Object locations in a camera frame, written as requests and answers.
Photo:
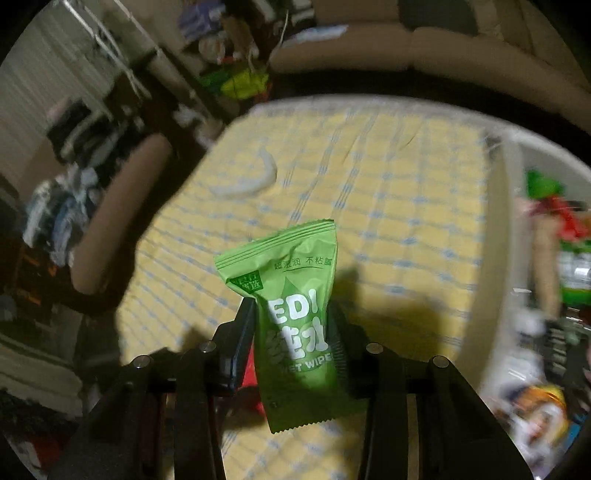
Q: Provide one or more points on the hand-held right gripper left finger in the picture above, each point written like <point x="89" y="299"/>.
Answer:
<point x="244" y="337"/>

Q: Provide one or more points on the yellow-green plastic bag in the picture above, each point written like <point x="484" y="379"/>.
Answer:
<point x="244" y="84"/>

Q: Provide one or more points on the pile of folded clothes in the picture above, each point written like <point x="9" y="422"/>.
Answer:
<point x="64" y="217"/>

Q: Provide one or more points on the pile of assorted packets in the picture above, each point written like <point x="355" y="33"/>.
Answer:
<point x="554" y="277"/>

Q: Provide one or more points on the yellow checked tablecloth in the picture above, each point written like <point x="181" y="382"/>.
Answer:
<point x="369" y="207"/>

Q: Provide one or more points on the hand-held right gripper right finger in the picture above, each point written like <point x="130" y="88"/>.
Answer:
<point x="358" y="369"/>

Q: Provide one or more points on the white round object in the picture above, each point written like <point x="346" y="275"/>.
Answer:
<point x="212" y="48"/>

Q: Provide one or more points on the green wet wipe packet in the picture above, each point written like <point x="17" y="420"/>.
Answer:
<point x="295" y="286"/>

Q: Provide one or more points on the stack of purple packages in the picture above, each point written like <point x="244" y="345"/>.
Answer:
<point x="198" y="16"/>

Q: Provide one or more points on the white metal rack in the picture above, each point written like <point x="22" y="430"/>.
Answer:
<point x="106" y="50"/>

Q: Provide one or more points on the white curved band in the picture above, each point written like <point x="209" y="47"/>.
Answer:
<point x="258" y="182"/>

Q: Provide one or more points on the white storage box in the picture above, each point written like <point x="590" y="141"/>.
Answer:
<point x="503" y="240"/>

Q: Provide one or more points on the brown padded chair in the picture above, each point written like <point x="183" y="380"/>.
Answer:
<point x="124" y="198"/>

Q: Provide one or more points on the light blue paper sheet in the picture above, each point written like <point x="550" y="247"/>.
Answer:
<point x="321" y="34"/>

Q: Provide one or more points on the brown sofa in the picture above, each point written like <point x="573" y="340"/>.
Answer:
<point x="415" y="50"/>

